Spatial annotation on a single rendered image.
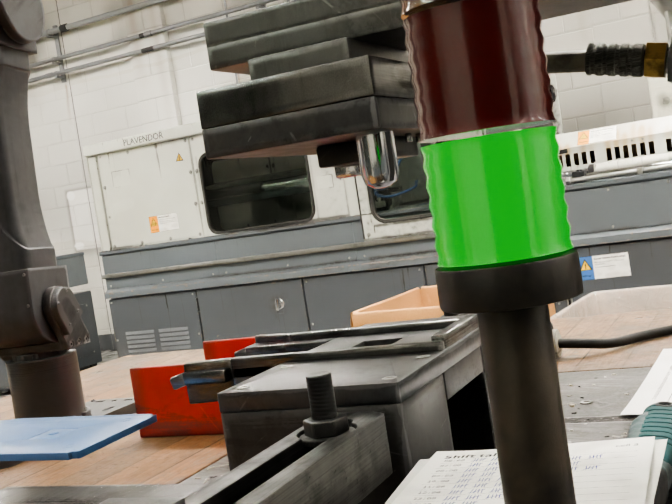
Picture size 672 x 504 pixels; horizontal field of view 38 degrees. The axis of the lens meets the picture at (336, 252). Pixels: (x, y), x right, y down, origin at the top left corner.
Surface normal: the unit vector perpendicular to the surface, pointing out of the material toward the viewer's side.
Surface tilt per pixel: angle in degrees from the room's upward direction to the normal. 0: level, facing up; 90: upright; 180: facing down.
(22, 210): 84
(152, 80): 90
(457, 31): 104
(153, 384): 90
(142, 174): 90
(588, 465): 2
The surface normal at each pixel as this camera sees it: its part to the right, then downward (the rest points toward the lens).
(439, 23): -0.60, -0.11
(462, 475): -0.15, -0.99
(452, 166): -0.62, 0.38
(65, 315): 0.95, -0.13
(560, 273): 0.55, -0.04
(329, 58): -0.41, 0.11
